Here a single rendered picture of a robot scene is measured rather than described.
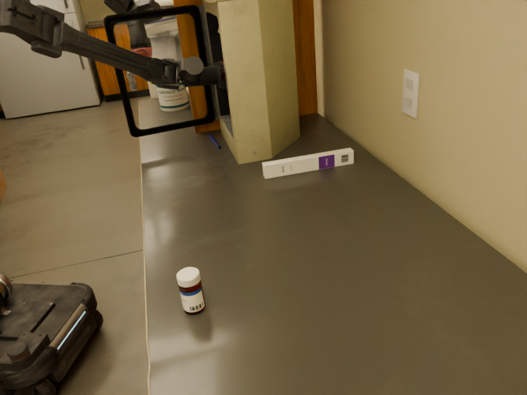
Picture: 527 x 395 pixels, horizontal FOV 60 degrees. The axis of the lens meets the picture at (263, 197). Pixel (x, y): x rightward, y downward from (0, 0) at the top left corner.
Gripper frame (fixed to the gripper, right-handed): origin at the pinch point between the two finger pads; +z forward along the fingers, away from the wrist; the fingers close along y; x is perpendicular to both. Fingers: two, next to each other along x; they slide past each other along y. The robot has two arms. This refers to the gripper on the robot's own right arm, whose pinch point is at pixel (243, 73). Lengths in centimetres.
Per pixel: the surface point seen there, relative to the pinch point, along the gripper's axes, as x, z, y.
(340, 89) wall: 8.7, 35.8, 1.7
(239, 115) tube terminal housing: 9.2, -6.2, -17.0
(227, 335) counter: 28, -27, -87
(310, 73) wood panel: 5.2, 31.1, 18.0
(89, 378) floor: 123, -69, 12
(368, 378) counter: 27, -10, -103
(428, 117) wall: 5, 32, -53
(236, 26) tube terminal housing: -15.8, -6.1, -17.7
